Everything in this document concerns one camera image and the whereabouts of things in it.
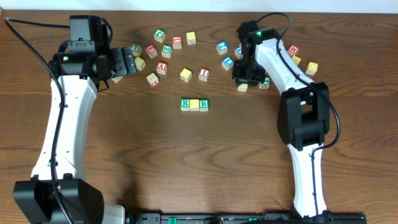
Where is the red E block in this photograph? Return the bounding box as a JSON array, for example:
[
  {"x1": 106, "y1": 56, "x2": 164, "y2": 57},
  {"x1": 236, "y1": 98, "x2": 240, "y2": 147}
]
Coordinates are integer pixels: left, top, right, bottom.
[{"x1": 145, "y1": 44, "x2": 157, "y2": 58}]

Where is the blue 2 block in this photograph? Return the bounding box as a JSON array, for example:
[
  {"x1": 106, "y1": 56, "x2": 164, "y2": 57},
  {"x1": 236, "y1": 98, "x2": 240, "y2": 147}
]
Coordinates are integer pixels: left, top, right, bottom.
[{"x1": 216, "y1": 41, "x2": 228, "y2": 55}]

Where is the green j block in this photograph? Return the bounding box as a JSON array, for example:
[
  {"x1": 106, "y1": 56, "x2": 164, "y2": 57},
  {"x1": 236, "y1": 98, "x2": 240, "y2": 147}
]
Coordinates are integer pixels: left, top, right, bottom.
[
  {"x1": 259, "y1": 77, "x2": 271, "y2": 89},
  {"x1": 154, "y1": 29, "x2": 166, "y2": 43}
]

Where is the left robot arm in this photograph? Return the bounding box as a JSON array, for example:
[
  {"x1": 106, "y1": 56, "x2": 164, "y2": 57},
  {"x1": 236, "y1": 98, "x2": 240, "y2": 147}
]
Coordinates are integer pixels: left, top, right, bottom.
[{"x1": 13, "y1": 47, "x2": 136, "y2": 223}]

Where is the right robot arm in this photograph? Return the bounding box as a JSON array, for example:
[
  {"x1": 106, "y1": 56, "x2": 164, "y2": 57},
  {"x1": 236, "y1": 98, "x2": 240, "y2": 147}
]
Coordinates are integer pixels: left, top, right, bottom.
[{"x1": 233, "y1": 26, "x2": 330, "y2": 219}]

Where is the green V block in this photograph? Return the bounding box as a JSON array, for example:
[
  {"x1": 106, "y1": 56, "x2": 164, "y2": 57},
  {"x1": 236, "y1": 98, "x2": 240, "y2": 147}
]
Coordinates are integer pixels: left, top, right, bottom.
[{"x1": 112, "y1": 77, "x2": 123, "y2": 83}]

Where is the green 7 block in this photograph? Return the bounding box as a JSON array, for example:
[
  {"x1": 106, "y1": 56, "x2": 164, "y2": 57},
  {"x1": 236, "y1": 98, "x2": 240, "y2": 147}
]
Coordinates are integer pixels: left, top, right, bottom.
[{"x1": 131, "y1": 44, "x2": 142, "y2": 57}]

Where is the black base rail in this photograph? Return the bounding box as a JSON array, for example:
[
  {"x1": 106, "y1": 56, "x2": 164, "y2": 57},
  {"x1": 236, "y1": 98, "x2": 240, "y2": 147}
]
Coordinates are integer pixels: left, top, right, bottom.
[{"x1": 125, "y1": 212, "x2": 367, "y2": 224}]

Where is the yellow block far right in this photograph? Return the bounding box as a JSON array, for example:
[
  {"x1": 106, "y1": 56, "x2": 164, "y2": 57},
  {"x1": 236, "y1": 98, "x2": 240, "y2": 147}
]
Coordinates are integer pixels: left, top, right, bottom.
[{"x1": 305, "y1": 62, "x2": 318, "y2": 75}]

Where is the red M block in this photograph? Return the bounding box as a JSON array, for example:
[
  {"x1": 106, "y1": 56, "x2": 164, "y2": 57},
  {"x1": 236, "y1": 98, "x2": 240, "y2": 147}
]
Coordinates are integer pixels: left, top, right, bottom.
[{"x1": 287, "y1": 44, "x2": 300, "y2": 57}]

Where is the yellow O block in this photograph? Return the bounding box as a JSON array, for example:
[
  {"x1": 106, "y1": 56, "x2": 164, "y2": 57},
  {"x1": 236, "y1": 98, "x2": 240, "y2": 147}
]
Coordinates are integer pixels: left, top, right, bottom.
[
  {"x1": 238, "y1": 83, "x2": 248, "y2": 92},
  {"x1": 190, "y1": 99, "x2": 200, "y2": 111}
]

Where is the green B block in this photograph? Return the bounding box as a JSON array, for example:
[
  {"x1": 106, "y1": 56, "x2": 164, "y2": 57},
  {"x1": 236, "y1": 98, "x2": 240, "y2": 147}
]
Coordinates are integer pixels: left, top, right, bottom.
[{"x1": 199, "y1": 99, "x2": 209, "y2": 112}]

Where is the yellow top block right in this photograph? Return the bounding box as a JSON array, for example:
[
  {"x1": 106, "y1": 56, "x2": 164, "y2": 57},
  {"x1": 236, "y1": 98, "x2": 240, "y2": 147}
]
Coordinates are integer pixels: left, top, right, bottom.
[{"x1": 292, "y1": 55, "x2": 301, "y2": 65}]

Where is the red V block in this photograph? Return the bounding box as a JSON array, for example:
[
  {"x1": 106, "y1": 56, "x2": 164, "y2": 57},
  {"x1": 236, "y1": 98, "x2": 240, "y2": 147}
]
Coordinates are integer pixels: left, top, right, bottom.
[{"x1": 156, "y1": 62, "x2": 168, "y2": 75}]

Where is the red U block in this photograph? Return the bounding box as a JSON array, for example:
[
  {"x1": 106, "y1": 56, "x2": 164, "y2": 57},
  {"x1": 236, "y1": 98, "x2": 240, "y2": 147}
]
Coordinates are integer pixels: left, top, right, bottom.
[{"x1": 172, "y1": 36, "x2": 182, "y2": 49}]

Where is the red sided tan block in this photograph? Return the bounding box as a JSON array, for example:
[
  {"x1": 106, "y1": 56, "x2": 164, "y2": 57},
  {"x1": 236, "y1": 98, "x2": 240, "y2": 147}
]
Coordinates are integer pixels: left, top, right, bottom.
[{"x1": 146, "y1": 73, "x2": 160, "y2": 87}]

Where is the yellow C block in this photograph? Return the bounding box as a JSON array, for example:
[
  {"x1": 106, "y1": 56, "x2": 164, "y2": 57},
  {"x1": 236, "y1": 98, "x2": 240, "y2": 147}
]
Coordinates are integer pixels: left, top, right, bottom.
[{"x1": 134, "y1": 57, "x2": 146, "y2": 71}]

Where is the green J block top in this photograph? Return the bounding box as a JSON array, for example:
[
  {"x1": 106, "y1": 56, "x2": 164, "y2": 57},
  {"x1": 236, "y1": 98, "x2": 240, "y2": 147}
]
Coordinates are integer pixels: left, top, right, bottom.
[{"x1": 154, "y1": 29, "x2": 166, "y2": 43}]

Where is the yellow block lower centre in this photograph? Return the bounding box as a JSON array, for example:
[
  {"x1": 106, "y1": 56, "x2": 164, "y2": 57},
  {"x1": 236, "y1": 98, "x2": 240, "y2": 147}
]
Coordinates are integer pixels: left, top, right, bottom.
[{"x1": 180, "y1": 68, "x2": 192, "y2": 82}]

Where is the blue L block centre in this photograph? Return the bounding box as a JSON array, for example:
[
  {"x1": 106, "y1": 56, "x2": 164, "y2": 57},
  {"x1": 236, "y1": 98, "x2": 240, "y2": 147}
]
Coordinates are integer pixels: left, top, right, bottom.
[{"x1": 221, "y1": 56, "x2": 234, "y2": 70}]

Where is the red I block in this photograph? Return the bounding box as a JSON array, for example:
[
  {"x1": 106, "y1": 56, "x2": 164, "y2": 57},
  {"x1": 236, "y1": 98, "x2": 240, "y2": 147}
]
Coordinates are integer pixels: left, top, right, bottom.
[{"x1": 198, "y1": 68, "x2": 210, "y2": 82}]

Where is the green R block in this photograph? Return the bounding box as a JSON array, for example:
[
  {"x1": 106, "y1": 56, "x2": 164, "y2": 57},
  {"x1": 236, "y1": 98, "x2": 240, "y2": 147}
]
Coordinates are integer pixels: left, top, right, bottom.
[{"x1": 180, "y1": 98, "x2": 190, "y2": 111}]

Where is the blue P block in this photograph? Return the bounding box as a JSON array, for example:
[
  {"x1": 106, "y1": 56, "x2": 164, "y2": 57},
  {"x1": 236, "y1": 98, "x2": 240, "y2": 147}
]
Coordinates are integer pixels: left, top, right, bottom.
[{"x1": 234, "y1": 46, "x2": 243, "y2": 60}]

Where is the green Z block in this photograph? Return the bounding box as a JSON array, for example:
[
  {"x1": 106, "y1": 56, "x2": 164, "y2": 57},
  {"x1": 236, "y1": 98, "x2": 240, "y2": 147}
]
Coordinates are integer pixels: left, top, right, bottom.
[{"x1": 161, "y1": 45, "x2": 172, "y2": 58}]

